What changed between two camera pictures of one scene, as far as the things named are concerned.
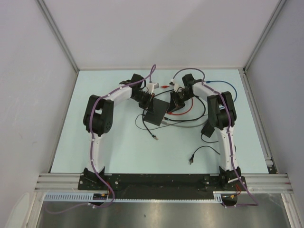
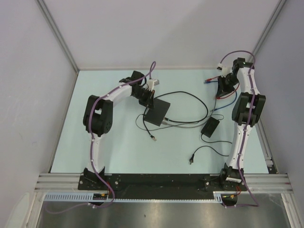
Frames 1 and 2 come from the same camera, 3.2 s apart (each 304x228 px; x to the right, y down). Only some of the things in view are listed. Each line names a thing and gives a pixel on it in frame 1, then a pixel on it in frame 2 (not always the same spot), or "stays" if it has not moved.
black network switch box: x=160 y=107 stays
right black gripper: x=173 y=107 → x=222 y=89
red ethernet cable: x=166 y=86 → x=219 y=98
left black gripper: x=149 y=103 stays
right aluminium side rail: x=271 y=169 stays
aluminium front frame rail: x=277 y=183 stays
